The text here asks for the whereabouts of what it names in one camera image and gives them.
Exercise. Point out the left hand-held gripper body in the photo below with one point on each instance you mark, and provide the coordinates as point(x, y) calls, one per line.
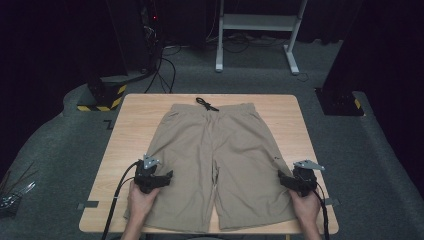
point(146, 178)

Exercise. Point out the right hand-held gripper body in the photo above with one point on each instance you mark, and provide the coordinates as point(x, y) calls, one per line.
point(305, 181)

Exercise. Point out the khaki shorts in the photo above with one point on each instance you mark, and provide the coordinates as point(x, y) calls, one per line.
point(213, 150)

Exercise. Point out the person's right hand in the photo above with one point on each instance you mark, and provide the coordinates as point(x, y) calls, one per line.
point(307, 208)

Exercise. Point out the person's left hand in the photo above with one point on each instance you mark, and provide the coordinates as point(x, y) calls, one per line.
point(139, 206)

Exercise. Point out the grey tape piece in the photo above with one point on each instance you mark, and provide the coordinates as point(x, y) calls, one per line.
point(333, 201)
point(89, 204)

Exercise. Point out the black base block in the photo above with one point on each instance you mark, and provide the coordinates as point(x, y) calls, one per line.
point(340, 103)

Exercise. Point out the black yellow striped base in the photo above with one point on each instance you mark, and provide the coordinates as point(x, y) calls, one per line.
point(106, 98)

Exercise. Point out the dark equipment rack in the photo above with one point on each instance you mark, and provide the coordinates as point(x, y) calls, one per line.
point(151, 36)

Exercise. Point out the white metal stand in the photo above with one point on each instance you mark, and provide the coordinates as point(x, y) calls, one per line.
point(256, 22)

